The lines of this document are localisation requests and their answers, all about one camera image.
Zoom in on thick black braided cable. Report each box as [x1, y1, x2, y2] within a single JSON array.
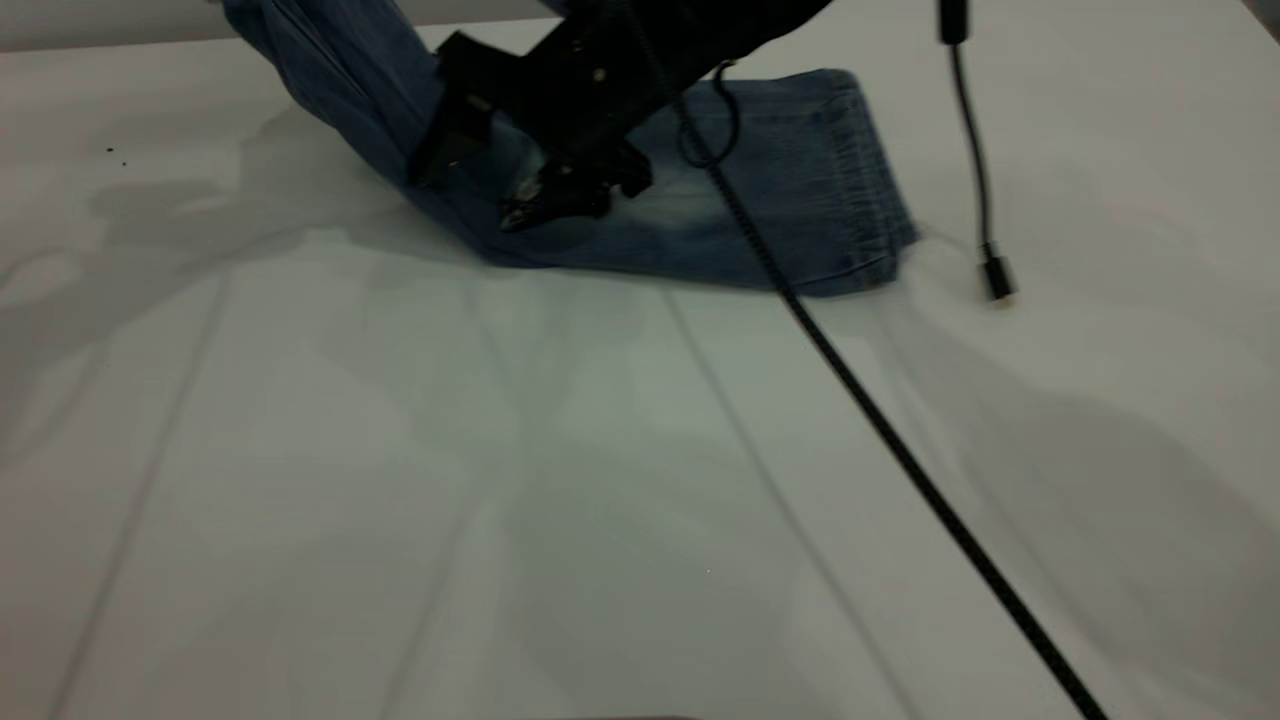
[[620, 0, 1111, 720]]

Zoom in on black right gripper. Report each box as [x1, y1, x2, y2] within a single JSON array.
[[408, 15, 691, 233]]

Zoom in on blue denim shorts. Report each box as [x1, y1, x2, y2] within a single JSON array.
[[220, 0, 921, 299]]

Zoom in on black dangling cable with plug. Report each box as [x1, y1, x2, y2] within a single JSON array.
[[938, 0, 1018, 303]]

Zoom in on thin black cable loop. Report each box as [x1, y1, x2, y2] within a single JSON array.
[[678, 58, 743, 169]]

